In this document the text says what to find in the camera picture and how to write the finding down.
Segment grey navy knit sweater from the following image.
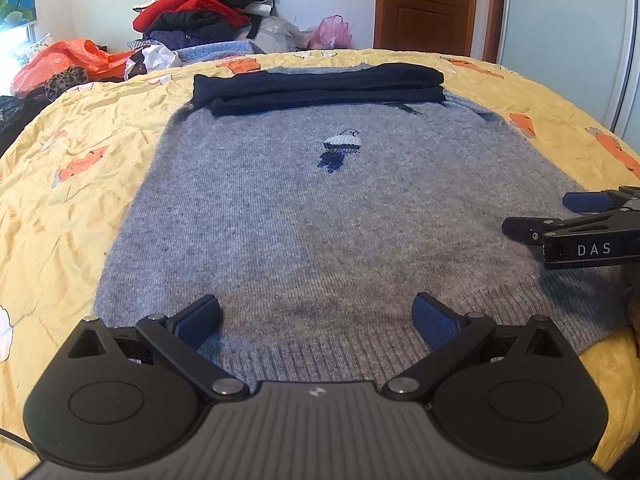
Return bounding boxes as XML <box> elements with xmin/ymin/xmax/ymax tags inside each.
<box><xmin>93</xmin><ymin>64</ymin><xmax>627</xmax><ymax>384</ymax></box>

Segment dark clothes at bed edge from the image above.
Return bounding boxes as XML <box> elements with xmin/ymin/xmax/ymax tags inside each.
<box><xmin>0</xmin><ymin>96</ymin><xmax>50</xmax><ymax>155</ymax></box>

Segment person's right hand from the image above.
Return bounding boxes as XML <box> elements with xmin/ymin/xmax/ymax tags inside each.
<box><xmin>622</xmin><ymin>263</ymin><xmax>640</xmax><ymax>342</ymax></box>

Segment glass sliding wardrobe door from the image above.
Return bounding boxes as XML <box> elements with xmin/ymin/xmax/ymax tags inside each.
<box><xmin>498</xmin><ymin>0</ymin><xmax>639</xmax><ymax>145</ymax></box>

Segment yellow floral bed quilt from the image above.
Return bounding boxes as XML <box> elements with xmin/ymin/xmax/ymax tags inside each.
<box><xmin>1</xmin><ymin>50</ymin><xmax>639</xmax><ymax>436</ymax></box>

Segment brown wooden door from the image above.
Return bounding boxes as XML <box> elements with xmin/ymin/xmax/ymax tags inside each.
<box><xmin>373</xmin><ymin>0</ymin><xmax>476</xmax><ymax>55</ymax></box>

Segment pink plastic bag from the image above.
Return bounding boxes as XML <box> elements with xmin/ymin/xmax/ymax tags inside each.
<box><xmin>308</xmin><ymin>14</ymin><xmax>352</xmax><ymax>50</ymax></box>

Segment white crumpled plastic bag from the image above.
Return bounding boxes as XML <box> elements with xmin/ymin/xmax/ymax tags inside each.
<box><xmin>124</xmin><ymin>44</ymin><xmax>182</xmax><ymax>80</ymax></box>

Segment leopard print cloth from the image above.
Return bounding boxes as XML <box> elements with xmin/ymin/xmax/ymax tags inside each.
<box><xmin>43</xmin><ymin>66</ymin><xmax>90</xmax><ymax>102</ymax></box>

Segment orange plastic bag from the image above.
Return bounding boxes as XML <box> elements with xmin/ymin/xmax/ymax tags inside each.
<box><xmin>10</xmin><ymin>39</ymin><xmax>134</xmax><ymax>96</ymax></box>

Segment light blue knit garment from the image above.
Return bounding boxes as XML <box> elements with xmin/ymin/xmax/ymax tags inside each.
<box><xmin>175</xmin><ymin>39</ymin><xmax>264</xmax><ymax>66</ymax></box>

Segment dark navy garment on pile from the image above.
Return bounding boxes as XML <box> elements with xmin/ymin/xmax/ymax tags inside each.
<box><xmin>143</xmin><ymin>11</ymin><xmax>236</xmax><ymax>51</ymax></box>

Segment clear plastic bag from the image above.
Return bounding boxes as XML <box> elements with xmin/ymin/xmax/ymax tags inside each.
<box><xmin>236</xmin><ymin>15</ymin><xmax>310</xmax><ymax>53</ymax></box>

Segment red garment on pile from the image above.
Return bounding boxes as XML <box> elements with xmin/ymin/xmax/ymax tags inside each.
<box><xmin>132</xmin><ymin>0</ymin><xmax>250</xmax><ymax>32</ymax></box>

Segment black cable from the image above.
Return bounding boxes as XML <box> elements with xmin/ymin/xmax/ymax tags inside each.
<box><xmin>0</xmin><ymin>427</ymin><xmax>39</xmax><ymax>458</ymax></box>

